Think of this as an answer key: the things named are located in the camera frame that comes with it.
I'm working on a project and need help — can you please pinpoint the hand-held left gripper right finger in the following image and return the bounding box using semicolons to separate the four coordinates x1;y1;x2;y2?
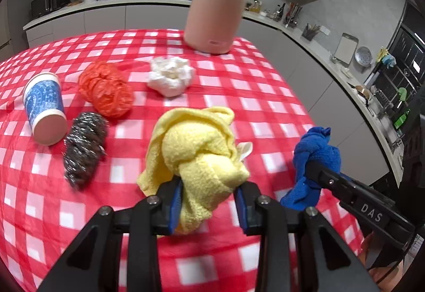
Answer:
233;182;382;292

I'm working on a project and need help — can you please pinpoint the orange plastic bag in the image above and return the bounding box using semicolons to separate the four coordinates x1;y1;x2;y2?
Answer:
79;61;135;119

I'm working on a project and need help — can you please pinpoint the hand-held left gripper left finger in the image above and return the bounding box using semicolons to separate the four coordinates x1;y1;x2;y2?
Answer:
38;177;184;292

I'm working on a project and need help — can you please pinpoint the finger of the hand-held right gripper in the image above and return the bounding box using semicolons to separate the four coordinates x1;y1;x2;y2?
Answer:
307;161;356;204

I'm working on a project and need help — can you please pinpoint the blue cloth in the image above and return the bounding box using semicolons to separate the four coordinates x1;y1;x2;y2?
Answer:
280;126;342;212

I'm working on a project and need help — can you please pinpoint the dark utensil holder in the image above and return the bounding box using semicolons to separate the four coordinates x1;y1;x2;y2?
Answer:
301;24;321;41

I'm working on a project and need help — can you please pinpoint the kitchen utensil rack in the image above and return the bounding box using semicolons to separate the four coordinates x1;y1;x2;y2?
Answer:
284;3;303;28

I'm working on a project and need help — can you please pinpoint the white cutting board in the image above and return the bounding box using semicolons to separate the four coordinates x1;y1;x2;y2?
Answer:
333;32;358;65

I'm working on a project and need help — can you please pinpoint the pink thermos jug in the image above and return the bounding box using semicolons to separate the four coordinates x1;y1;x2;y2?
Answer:
176;0;254;55

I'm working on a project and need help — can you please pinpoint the round metal steamer plate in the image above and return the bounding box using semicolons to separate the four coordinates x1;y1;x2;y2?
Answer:
354;46;374;66

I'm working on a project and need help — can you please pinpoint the red checkered tablecloth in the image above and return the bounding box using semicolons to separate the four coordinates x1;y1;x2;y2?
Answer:
0;28;366;292

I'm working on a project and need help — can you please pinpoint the white crumpled tissue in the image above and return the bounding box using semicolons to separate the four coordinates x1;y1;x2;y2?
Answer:
147;56;196;97

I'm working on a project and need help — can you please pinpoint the green bottle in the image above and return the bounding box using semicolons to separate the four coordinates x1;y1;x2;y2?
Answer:
393;109;410;129

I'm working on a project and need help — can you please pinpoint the black microwave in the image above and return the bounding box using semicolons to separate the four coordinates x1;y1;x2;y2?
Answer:
31;0;71;19

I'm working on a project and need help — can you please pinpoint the yellow cloth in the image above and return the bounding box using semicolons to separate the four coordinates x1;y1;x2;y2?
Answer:
137;106;253;235

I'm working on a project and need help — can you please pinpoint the blue white paper cup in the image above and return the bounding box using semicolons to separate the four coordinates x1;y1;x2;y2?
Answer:
23;72;68;147

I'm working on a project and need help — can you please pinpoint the steel wool scourer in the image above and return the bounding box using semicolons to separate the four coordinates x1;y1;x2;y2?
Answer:
63;112;108;186

